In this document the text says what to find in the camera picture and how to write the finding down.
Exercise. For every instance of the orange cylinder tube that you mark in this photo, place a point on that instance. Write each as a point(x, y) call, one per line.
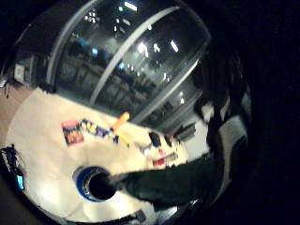
point(120, 121)

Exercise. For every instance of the blue round cup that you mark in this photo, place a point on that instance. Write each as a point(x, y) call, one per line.
point(90, 185)

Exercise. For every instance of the yellow stick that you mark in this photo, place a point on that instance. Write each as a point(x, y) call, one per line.
point(122, 138)

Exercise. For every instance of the white wall sign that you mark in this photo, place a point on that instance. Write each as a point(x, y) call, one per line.
point(19, 72)

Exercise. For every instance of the red small packet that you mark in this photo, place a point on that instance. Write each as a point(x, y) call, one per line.
point(158, 162)

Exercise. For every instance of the grey small item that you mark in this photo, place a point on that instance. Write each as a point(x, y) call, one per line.
point(145, 148)

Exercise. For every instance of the dark small item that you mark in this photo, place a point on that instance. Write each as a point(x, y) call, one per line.
point(168, 139)

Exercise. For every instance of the black small box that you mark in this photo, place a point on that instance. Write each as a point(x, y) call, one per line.
point(154, 139)

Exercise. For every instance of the the person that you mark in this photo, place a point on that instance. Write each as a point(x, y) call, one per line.
point(226, 112)

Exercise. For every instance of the blue packet with yellow print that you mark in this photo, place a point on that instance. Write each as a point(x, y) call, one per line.
point(97, 129)

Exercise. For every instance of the black flat device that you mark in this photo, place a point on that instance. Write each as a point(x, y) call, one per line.
point(186, 131)

